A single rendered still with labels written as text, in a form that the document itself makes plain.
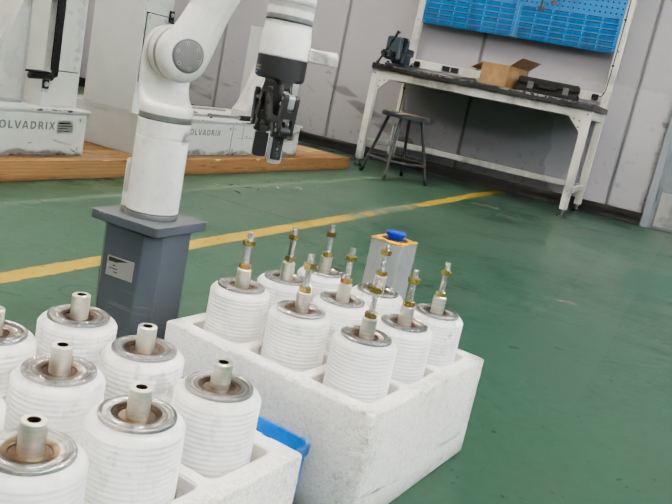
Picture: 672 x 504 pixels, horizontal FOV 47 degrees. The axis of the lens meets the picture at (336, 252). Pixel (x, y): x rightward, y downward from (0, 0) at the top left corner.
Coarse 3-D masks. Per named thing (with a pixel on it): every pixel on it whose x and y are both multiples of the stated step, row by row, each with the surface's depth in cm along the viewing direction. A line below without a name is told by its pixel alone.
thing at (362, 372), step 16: (336, 336) 109; (336, 352) 108; (352, 352) 106; (368, 352) 106; (384, 352) 107; (336, 368) 108; (352, 368) 106; (368, 368) 106; (384, 368) 107; (336, 384) 108; (352, 384) 107; (368, 384) 107; (384, 384) 108; (368, 400) 108
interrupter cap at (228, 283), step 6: (222, 282) 121; (228, 282) 122; (234, 282) 123; (252, 282) 124; (228, 288) 118; (234, 288) 119; (240, 288) 121; (252, 288) 122; (258, 288) 122; (264, 288) 122; (252, 294) 119
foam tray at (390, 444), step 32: (192, 320) 123; (192, 352) 118; (224, 352) 115; (256, 352) 118; (256, 384) 112; (288, 384) 109; (320, 384) 108; (416, 384) 115; (448, 384) 122; (288, 416) 109; (320, 416) 106; (352, 416) 103; (384, 416) 104; (416, 416) 114; (448, 416) 126; (320, 448) 106; (352, 448) 104; (384, 448) 107; (416, 448) 118; (448, 448) 131; (320, 480) 107; (352, 480) 104; (384, 480) 111; (416, 480) 122
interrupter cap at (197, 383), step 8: (192, 376) 84; (200, 376) 84; (208, 376) 85; (232, 376) 86; (240, 376) 86; (184, 384) 82; (192, 384) 82; (200, 384) 83; (208, 384) 84; (232, 384) 85; (240, 384) 85; (248, 384) 85; (192, 392) 81; (200, 392) 81; (208, 392) 81; (216, 392) 82; (224, 392) 82; (232, 392) 83; (240, 392) 82; (248, 392) 83; (208, 400) 80; (216, 400) 80; (224, 400) 80; (232, 400) 80; (240, 400) 81
